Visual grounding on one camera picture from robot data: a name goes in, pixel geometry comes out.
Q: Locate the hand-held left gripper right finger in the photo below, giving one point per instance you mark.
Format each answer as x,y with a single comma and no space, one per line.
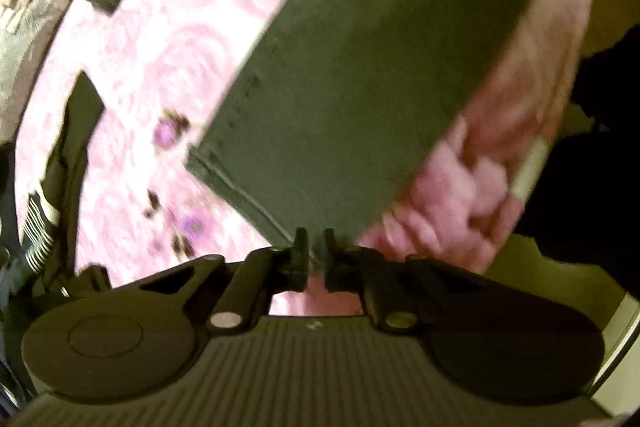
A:
332,258

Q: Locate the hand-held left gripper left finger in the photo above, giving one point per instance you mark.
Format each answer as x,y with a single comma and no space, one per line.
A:
299,258

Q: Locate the grey shirt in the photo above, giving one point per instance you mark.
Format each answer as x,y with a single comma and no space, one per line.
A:
380,72

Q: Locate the pink rose blanket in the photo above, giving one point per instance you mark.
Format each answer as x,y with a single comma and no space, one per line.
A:
165,72

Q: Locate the dark olive garment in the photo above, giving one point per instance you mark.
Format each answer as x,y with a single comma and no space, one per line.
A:
75,142

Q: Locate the striped cloth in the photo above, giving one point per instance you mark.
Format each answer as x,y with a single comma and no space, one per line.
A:
39,232

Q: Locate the black clothing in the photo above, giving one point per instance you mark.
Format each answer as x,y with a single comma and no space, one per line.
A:
605,147

